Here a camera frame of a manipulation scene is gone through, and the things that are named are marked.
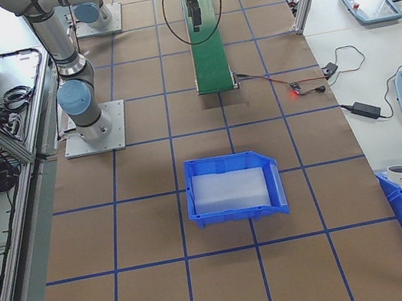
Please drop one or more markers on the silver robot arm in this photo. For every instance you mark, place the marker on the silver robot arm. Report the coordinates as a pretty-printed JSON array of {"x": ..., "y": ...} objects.
[
  {"x": 62, "y": 46},
  {"x": 103, "y": 15}
]

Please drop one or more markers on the green conveyor belt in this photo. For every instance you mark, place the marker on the green conveyor belt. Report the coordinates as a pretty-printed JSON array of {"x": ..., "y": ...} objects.
[{"x": 211, "y": 66}]

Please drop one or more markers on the small control board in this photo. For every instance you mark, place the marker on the small control board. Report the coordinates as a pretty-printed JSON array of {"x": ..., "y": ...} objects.
[{"x": 294, "y": 86}]

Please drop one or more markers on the black barrel plug lead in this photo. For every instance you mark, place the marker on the black barrel plug lead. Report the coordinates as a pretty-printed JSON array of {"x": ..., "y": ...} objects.
[{"x": 319, "y": 89}]

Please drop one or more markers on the small black box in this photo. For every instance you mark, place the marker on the small black box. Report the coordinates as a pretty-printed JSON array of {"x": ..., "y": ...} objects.
[{"x": 330, "y": 69}]

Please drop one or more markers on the blue plastic bin with foam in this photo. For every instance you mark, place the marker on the blue plastic bin with foam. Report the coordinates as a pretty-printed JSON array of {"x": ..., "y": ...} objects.
[{"x": 226, "y": 163}]

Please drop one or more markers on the teach pendant with grey screen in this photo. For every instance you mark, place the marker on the teach pendant with grey screen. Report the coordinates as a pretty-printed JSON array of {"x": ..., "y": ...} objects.
[{"x": 370, "y": 3}]

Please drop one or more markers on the small black power adapter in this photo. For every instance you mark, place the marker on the small black power adapter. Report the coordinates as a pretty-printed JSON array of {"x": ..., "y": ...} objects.
[{"x": 367, "y": 109}]

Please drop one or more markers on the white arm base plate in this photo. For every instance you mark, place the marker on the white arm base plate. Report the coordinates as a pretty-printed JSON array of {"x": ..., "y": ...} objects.
[
  {"x": 116, "y": 21},
  {"x": 118, "y": 134}
]

